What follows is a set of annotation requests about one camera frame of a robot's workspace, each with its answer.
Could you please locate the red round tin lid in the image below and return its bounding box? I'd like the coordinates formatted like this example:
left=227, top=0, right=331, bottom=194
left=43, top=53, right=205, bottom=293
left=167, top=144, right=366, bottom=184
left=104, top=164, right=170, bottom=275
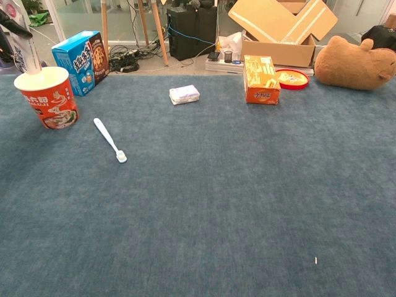
left=274, top=68, right=311, bottom=91

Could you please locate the white toothpaste tube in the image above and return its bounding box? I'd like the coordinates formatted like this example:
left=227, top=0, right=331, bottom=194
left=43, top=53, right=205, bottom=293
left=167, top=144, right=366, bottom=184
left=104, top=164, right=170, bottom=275
left=4, top=0, right=43, bottom=75

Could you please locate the small white tissue pack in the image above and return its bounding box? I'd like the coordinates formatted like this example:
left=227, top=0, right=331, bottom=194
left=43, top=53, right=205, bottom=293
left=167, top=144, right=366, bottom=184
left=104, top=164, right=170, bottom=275
left=168, top=84, right=201, bottom=106

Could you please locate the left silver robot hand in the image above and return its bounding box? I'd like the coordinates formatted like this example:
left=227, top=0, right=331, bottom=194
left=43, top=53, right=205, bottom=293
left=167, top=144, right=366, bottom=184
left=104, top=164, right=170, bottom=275
left=0, top=8, right=33, bottom=40

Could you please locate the light blue toothbrush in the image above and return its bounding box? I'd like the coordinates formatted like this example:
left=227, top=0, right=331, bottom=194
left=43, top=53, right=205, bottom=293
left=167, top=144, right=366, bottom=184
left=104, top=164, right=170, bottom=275
left=93, top=118, right=128, bottom=164

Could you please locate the green bag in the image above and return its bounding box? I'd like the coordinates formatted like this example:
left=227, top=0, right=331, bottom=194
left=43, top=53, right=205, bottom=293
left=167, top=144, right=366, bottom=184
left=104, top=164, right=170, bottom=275
left=27, top=11, right=50, bottom=28

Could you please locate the wooden stand leg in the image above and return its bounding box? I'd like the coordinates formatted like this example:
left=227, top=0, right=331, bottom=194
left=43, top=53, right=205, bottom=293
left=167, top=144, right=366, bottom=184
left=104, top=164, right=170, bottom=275
left=100, top=0, right=110, bottom=56
left=137, top=0, right=150, bottom=46
left=150, top=0, right=170, bottom=67

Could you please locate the red instant noodle cup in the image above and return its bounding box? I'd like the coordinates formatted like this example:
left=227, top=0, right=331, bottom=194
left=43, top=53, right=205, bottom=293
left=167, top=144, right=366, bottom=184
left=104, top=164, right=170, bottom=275
left=13, top=66, right=80, bottom=130

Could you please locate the black cloth covered object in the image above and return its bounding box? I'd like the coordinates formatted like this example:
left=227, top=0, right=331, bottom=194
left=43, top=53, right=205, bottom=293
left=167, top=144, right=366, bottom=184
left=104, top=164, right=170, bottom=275
left=361, top=25, right=396, bottom=52

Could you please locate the blue cookie box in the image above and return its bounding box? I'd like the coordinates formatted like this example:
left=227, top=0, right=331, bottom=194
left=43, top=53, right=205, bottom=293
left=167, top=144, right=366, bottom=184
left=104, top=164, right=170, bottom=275
left=51, top=30, right=110, bottom=97

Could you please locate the dark blue padded chair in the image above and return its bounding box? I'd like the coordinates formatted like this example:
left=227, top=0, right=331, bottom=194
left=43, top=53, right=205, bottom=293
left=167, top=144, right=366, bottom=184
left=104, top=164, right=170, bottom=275
left=0, top=26, right=49, bottom=75

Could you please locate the blue network cable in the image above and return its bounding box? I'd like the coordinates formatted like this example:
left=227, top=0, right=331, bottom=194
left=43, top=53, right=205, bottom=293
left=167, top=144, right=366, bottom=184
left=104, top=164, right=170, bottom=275
left=168, top=24, right=217, bottom=46

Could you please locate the black computer tower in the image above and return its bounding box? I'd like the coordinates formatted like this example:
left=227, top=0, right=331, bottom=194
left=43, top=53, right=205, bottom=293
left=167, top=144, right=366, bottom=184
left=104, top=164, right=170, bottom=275
left=166, top=6, right=218, bottom=62

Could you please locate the brown capybara plush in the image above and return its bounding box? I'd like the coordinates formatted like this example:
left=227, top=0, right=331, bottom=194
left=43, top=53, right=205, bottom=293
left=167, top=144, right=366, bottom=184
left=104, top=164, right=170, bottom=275
left=314, top=35, right=396, bottom=92

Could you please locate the brown cardboard box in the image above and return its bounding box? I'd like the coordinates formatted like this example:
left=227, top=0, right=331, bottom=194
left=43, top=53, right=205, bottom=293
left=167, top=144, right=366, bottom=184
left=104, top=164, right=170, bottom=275
left=228, top=0, right=338, bottom=69

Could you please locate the blue felt table cloth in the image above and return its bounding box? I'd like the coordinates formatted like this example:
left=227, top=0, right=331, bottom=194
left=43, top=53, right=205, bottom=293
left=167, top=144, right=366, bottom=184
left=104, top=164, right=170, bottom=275
left=0, top=74, right=396, bottom=297

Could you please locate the orange snack box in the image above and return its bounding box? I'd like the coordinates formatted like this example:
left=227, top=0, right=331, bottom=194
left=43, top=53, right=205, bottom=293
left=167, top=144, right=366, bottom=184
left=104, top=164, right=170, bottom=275
left=243, top=54, right=282, bottom=106

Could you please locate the black floor cable bundle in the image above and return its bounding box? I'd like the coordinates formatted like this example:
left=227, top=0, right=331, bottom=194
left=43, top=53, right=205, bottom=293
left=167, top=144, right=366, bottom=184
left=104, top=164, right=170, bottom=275
left=108, top=43, right=170, bottom=74

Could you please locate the white plastic bag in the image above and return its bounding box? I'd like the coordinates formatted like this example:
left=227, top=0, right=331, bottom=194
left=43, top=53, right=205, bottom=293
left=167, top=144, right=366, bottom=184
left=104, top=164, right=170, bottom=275
left=217, top=30, right=244, bottom=61

